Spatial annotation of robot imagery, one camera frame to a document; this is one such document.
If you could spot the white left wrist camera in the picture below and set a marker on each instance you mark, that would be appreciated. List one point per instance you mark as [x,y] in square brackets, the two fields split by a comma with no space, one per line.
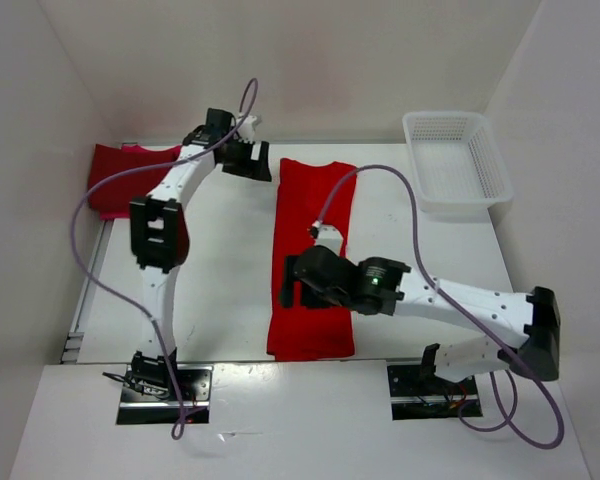
[247,126]

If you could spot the dark red t shirt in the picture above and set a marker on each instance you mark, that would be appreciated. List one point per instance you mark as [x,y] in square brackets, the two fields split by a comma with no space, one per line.
[112,200]

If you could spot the white plastic laundry basket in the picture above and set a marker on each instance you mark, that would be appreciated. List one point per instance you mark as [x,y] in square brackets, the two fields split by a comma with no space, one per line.
[456,164]

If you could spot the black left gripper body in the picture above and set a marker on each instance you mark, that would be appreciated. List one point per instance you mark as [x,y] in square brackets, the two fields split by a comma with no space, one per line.
[238,159]

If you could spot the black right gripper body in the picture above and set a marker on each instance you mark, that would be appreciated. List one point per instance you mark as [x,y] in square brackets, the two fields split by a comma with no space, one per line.
[309,296]

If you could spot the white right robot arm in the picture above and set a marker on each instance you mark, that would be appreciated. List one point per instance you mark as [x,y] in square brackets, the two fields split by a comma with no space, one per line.
[519,332]

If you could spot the bright red t shirt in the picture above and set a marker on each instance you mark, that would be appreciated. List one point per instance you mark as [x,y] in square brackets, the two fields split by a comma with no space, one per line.
[300,334]

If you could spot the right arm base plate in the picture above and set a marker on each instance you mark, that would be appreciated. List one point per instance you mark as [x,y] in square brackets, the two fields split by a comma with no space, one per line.
[413,397]

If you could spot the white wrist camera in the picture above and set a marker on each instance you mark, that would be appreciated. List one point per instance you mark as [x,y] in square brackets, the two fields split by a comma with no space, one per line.
[327,236]
[247,126]

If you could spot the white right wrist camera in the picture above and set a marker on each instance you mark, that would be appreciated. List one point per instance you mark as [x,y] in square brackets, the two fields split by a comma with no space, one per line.
[327,236]

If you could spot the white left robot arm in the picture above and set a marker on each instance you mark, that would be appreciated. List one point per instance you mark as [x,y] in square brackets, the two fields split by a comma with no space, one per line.
[160,240]

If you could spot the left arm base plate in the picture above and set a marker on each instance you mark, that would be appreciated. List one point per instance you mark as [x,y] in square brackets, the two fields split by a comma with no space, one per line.
[143,404]

